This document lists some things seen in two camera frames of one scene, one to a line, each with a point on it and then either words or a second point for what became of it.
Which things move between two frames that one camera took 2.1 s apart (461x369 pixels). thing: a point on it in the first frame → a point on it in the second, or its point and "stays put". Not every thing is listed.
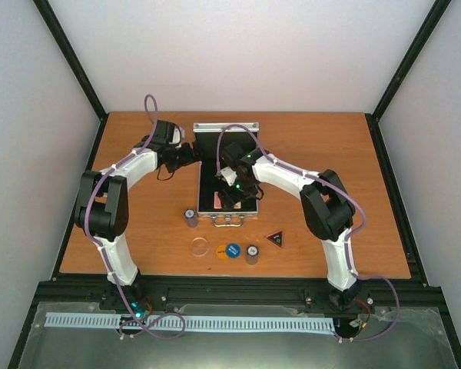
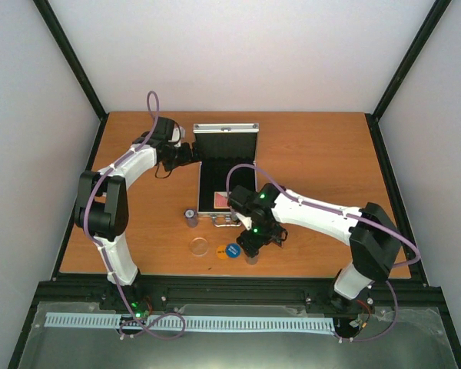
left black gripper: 188,157 stays put
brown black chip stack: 252,253 stays put
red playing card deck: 217,202 stays put
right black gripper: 227,199 → 251,244
